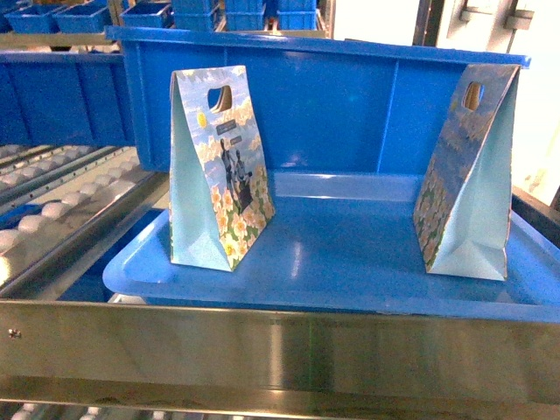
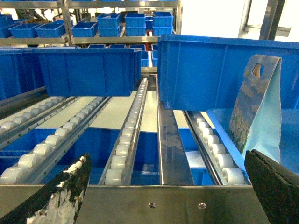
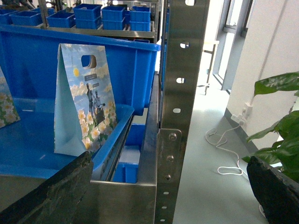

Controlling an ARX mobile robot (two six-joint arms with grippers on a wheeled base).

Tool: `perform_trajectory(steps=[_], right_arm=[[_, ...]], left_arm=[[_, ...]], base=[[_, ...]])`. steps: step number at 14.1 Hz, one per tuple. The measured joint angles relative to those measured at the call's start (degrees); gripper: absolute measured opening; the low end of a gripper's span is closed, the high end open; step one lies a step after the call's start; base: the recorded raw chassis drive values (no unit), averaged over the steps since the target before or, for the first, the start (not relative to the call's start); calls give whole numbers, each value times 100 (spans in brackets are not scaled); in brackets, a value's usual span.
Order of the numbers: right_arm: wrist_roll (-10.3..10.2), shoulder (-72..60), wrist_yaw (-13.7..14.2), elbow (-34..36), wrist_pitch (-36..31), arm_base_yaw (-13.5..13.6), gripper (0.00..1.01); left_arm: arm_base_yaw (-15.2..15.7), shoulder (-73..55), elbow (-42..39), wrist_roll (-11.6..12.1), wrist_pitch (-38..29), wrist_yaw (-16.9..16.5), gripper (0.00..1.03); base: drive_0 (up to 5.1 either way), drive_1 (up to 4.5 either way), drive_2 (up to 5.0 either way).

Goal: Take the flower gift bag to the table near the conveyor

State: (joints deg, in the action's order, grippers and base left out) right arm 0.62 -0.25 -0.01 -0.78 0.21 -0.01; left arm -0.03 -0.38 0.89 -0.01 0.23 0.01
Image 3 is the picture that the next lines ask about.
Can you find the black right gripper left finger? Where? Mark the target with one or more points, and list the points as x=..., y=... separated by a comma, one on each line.
x=56, y=200

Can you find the steel rack front rail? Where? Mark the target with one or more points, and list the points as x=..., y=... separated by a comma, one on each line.
x=103, y=203

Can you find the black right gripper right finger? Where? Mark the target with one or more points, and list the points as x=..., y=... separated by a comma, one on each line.
x=276, y=193

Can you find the large blue plastic crate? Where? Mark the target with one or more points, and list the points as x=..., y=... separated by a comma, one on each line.
x=28, y=59

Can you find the green potted plant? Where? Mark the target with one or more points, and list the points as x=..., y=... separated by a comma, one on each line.
x=285, y=151

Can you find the blue bin lower shelf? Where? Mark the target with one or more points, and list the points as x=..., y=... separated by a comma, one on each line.
x=127, y=168

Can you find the flower gift bag with figures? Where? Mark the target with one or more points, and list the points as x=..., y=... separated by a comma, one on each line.
x=85, y=110

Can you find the stainless steel rack upright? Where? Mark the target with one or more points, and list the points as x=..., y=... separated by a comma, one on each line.
x=182, y=43

